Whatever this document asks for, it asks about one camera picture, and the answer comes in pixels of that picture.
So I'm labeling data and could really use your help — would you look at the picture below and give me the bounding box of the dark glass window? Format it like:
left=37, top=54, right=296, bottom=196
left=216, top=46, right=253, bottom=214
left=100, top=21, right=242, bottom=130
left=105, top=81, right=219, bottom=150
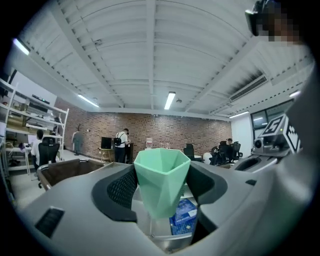
left=251, top=99, right=296, bottom=149

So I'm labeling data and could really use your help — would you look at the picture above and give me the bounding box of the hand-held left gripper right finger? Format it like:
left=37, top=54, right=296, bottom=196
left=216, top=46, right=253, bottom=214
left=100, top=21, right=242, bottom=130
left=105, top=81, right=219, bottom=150
left=174, top=150, right=311, bottom=256

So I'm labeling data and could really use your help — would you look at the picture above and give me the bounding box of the green faceted cup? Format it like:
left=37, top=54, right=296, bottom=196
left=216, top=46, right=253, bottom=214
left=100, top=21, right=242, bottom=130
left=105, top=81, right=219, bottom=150
left=133, top=147, right=192, bottom=221

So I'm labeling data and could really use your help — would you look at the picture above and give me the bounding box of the metal shelf cart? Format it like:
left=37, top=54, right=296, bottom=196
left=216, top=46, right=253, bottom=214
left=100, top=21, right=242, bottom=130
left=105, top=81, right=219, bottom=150
left=36, top=157, right=201, bottom=253

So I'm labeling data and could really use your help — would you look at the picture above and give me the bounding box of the wooden stool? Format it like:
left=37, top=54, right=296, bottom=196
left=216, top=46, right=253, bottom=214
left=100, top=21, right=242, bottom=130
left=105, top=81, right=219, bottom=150
left=97, top=147, right=114, bottom=163

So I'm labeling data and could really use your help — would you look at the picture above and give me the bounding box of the grey coat on rack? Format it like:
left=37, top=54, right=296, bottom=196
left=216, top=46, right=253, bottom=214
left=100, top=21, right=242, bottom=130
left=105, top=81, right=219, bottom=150
left=71, top=123, right=85, bottom=157

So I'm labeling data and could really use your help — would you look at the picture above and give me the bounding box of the white shelf rack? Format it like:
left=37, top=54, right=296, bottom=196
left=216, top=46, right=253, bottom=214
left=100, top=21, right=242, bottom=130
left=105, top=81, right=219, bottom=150
left=0, top=77, right=70, bottom=176

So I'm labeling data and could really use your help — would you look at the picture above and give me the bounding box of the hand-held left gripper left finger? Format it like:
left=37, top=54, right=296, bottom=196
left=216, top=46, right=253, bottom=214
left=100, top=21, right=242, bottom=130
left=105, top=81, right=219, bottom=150
left=17, top=162, right=174, bottom=256

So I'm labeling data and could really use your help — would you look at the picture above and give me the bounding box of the blue box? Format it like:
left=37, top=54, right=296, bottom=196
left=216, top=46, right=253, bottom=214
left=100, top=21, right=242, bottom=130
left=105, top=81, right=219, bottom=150
left=169, top=198, right=199, bottom=237

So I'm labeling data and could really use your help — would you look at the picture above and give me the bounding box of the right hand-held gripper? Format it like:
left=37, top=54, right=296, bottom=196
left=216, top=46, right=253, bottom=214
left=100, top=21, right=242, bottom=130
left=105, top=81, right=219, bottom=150
left=230, top=114, right=304, bottom=174

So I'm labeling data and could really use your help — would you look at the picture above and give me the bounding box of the black box monitor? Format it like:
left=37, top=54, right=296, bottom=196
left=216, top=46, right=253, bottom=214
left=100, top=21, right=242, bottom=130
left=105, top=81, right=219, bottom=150
left=100, top=136, right=113, bottom=150

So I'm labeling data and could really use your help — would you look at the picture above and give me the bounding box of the black office chair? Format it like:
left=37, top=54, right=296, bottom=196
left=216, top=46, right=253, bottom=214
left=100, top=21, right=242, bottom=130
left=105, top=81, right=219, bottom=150
left=183, top=143, right=196, bottom=162
left=37, top=136, right=61, bottom=174
left=211, top=141, right=242, bottom=165

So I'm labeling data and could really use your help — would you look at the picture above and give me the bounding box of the dark cabinet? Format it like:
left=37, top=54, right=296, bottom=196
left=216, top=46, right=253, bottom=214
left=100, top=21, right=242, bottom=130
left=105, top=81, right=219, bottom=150
left=124, top=141, right=135, bottom=165

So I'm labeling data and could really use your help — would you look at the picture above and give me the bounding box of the black head-worn camera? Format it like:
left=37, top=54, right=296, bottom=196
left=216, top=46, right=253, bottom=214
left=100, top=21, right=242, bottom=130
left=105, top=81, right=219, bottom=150
left=244, top=0, right=267, bottom=37

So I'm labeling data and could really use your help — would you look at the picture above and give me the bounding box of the ceiling air conditioner vent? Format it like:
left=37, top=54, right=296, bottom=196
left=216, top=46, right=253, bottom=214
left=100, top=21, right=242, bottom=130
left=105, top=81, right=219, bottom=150
left=228, top=74, right=269, bottom=103

